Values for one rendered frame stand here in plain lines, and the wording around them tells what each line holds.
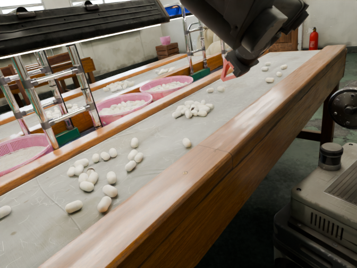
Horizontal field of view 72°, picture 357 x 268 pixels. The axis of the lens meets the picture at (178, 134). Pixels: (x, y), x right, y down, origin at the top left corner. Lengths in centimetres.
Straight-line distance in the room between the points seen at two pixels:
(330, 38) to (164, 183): 496
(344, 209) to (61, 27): 87
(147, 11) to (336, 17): 466
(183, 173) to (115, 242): 19
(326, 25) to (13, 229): 516
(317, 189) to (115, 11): 80
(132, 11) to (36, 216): 54
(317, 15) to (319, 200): 462
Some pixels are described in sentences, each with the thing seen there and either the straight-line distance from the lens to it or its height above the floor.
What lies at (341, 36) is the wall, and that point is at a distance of 526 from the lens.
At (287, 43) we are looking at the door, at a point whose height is 23.
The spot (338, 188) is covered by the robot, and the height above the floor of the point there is 48.
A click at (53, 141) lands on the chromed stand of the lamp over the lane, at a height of 79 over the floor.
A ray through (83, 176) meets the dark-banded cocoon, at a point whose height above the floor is 76.
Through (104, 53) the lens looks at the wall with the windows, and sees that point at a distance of 644.
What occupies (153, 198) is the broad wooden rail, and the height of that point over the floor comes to 76.
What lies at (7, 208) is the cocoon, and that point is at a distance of 65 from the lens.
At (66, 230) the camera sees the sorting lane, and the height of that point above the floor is 74.
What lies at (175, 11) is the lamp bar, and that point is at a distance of 170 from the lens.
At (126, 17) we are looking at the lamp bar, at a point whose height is 107.
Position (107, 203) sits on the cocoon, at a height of 75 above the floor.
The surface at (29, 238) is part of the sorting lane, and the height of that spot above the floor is 74.
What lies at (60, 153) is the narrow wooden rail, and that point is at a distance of 77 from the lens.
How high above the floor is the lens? 105
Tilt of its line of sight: 25 degrees down
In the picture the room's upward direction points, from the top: 11 degrees counter-clockwise
